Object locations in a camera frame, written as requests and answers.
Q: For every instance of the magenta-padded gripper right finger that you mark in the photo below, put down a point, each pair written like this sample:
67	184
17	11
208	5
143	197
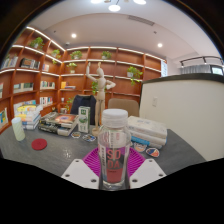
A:
148	171

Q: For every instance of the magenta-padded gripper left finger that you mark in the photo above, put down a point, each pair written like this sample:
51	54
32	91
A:
78	173

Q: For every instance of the clear bottle with red label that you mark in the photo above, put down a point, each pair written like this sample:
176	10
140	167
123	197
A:
114	160

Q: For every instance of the orange blue sticker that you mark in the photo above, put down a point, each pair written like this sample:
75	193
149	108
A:
152	152

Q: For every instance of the pale round sticker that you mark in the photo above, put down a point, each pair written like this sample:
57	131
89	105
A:
140	147

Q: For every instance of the blue round sticker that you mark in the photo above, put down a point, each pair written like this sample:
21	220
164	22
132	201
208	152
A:
89	138

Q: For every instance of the small round sticker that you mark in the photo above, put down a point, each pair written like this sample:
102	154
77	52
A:
76	135

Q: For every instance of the flat round red coaster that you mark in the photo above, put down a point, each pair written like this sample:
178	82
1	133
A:
39	144

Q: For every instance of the tall green white carton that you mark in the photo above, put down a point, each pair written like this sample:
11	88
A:
83	120

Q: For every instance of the dark book stack, orange cover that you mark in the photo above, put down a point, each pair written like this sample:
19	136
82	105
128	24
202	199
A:
60	121

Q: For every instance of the dark blue chair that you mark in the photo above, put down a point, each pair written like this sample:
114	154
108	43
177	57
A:
83	105

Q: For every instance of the tan chair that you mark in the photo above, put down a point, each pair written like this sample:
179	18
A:
125	105

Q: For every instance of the pale green striped cup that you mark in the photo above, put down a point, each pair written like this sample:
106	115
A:
18	129

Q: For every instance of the colourful book stack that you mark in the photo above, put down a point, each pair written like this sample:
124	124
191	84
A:
29	116

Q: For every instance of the wooden artist mannequin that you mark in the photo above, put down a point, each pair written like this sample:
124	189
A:
100	96

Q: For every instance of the wooden bookshelf unit with plants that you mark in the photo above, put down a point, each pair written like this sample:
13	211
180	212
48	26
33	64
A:
123	85

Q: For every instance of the grey curtain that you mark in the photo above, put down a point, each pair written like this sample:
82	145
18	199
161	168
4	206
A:
196	69

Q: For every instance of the window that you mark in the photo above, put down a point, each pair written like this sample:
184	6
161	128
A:
217	70

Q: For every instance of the ceiling air vent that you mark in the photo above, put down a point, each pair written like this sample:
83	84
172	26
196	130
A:
141	20

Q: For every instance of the white ceiling lights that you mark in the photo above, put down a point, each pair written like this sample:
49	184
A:
114	7

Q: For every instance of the white wall switch plate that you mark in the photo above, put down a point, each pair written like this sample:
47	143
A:
154	101

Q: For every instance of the black ceiling track rail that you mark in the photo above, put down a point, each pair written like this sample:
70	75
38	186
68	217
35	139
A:
200	59

